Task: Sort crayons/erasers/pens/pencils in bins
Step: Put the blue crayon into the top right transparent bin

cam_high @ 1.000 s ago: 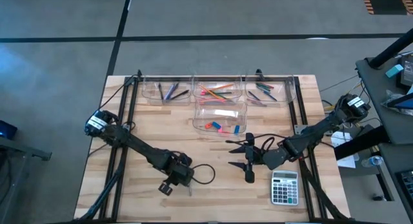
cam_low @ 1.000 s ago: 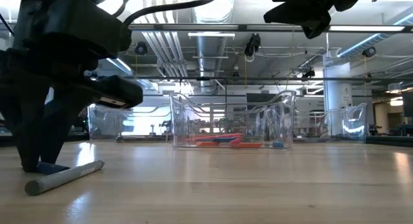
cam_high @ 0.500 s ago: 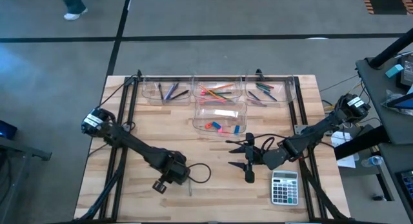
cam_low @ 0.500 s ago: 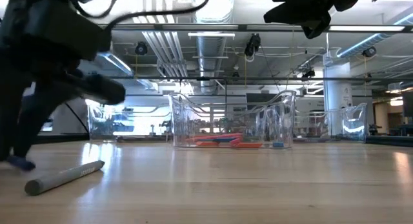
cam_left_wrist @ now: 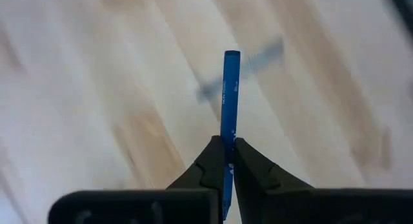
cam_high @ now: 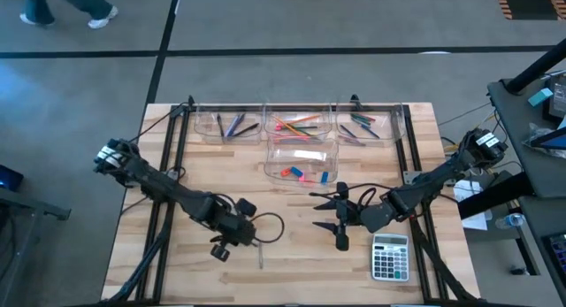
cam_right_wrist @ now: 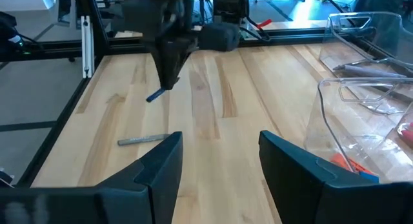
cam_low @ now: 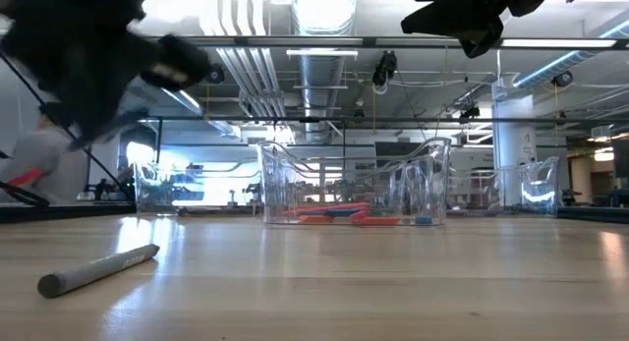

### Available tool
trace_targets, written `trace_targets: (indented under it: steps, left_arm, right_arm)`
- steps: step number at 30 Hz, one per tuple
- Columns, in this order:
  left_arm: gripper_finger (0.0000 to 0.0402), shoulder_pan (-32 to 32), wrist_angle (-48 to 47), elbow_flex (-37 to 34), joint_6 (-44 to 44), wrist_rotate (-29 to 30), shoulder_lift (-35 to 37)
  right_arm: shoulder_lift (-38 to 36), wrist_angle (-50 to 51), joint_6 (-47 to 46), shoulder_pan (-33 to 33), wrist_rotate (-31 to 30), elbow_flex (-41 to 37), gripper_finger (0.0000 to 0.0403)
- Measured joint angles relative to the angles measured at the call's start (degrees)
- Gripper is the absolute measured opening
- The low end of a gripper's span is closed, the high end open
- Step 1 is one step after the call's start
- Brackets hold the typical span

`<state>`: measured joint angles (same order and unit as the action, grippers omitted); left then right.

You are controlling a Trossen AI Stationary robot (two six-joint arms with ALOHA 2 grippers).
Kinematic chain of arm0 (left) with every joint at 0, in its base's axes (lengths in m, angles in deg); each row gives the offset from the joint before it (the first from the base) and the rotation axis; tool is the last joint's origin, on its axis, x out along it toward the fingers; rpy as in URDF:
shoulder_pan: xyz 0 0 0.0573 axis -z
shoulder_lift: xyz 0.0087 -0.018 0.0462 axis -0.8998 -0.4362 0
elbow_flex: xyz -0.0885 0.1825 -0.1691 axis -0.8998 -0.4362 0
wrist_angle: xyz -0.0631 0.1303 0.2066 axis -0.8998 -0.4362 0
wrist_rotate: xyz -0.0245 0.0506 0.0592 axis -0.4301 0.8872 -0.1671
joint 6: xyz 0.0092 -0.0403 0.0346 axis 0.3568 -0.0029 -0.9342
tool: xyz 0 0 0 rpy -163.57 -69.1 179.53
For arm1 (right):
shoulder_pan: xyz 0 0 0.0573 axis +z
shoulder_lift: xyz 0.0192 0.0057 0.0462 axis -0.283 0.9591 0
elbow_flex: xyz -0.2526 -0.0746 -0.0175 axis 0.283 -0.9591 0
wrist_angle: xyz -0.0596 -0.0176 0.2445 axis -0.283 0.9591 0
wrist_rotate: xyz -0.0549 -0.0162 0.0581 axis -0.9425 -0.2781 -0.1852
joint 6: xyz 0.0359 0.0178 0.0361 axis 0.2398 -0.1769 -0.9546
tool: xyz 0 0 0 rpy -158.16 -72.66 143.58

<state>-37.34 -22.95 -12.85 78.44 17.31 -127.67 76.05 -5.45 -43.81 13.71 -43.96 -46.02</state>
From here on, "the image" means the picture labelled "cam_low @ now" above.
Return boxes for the black ceiling camera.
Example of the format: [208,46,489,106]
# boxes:
[458,104,482,125]
[372,49,399,94]
[550,69,574,88]
[205,64,226,85]

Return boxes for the pale blue ceiling duct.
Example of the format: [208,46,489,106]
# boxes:
[512,16,629,91]

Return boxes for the black aluminium table frame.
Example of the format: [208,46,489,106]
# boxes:
[0,33,629,225]

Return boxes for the red tag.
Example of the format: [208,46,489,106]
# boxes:
[8,167,46,188]

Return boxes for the grey crayon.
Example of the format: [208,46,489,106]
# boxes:
[37,243,161,300]

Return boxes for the silver ceiling duct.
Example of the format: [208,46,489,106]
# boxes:
[288,0,359,142]

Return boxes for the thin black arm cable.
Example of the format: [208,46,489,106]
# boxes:
[63,129,134,203]

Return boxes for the clear plastic bin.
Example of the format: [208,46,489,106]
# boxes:
[135,156,262,217]
[256,137,452,228]
[267,151,433,217]
[449,156,560,218]

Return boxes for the black bar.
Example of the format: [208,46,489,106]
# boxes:
[0,180,51,208]

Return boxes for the black background rig frame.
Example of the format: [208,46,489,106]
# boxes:
[81,113,629,204]

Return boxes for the long ceiling light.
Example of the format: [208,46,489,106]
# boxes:
[500,37,618,49]

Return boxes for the dark screen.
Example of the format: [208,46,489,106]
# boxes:
[373,141,425,168]
[611,137,629,180]

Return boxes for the white column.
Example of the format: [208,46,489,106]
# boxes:
[491,92,538,209]

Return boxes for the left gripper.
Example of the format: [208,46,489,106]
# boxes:
[0,0,213,153]

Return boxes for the white ceiling pipes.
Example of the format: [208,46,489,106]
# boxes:
[199,0,291,121]

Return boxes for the short ceiling light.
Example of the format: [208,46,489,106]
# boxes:
[286,48,360,58]

